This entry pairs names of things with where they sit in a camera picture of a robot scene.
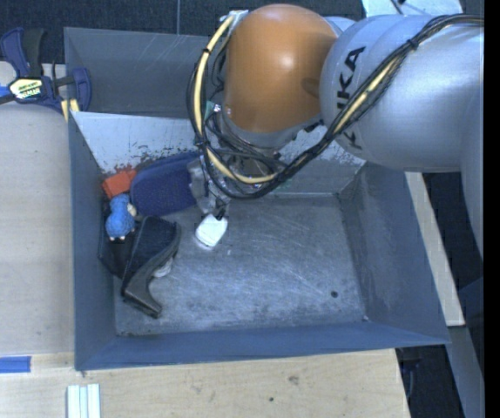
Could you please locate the white round object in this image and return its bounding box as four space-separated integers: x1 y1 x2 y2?
152 257 175 279

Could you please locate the small white rounded object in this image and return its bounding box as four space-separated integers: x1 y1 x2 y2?
194 213 229 248

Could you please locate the grey metal bin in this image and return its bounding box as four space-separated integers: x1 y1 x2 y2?
63 26 453 372

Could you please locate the orange block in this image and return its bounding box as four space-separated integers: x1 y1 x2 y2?
101 169 139 200

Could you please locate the blue toy animal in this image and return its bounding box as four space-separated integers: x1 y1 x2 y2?
105 193 139 242

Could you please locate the black high-heeled shoe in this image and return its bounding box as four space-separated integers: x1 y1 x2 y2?
120 215 183 320

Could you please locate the black flat object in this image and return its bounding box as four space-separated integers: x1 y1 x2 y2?
98 228 134 280

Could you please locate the blue oval case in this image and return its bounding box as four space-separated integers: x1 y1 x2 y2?
129 152 199 218

